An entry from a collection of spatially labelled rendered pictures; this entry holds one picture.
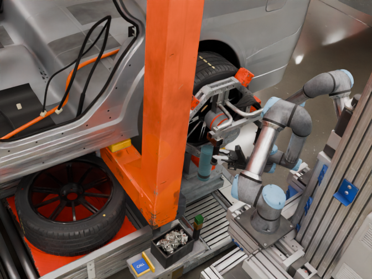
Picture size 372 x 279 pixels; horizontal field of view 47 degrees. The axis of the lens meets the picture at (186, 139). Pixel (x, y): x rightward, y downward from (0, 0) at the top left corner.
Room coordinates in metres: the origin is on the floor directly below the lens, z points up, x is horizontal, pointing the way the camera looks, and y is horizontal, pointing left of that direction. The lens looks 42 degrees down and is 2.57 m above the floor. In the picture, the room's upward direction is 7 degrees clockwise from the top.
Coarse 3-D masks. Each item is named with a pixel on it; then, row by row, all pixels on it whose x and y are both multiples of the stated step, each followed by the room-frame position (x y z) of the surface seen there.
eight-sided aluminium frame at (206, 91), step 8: (224, 80) 2.14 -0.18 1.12; (232, 80) 2.15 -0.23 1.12; (208, 88) 2.04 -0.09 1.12; (216, 88) 2.05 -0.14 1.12; (224, 88) 2.08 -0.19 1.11; (232, 88) 2.12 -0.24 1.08; (240, 88) 2.17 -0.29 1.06; (200, 96) 2.03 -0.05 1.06; (208, 96) 2.00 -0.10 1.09; (200, 104) 1.99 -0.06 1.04; (192, 112) 1.94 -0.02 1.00; (248, 112) 2.24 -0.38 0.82; (240, 128) 2.22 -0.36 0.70; (208, 144) 2.11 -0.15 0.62; (224, 144) 2.14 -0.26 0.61; (192, 152) 1.97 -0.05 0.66; (200, 152) 2.02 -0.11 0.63
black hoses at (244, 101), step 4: (244, 96) 2.12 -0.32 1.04; (248, 96) 2.11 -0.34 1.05; (252, 96) 2.12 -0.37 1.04; (240, 100) 2.10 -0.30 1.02; (244, 100) 2.09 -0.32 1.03; (248, 100) 2.09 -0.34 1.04; (252, 100) 2.08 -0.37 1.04; (236, 104) 2.09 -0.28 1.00; (240, 104) 2.08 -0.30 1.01; (244, 104) 2.07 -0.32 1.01; (248, 104) 2.07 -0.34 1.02; (252, 104) 2.06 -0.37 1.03; (256, 104) 2.10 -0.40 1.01; (240, 108) 2.07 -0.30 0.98; (256, 108) 2.11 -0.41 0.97; (260, 108) 2.10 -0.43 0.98
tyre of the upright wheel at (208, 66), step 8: (200, 56) 2.27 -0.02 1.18; (208, 56) 2.29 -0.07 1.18; (216, 56) 2.33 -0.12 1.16; (200, 64) 2.19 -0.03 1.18; (208, 64) 2.20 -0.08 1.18; (216, 64) 2.22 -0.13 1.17; (224, 64) 2.24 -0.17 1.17; (200, 72) 2.12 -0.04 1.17; (208, 72) 2.12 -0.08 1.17; (216, 72) 2.14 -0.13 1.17; (224, 72) 2.18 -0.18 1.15; (232, 72) 2.22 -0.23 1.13; (200, 80) 2.07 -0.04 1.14; (208, 80) 2.11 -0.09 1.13; (200, 88) 2.08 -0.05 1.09; (248, 88) 2.33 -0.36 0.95; (200, 144) 2.12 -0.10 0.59
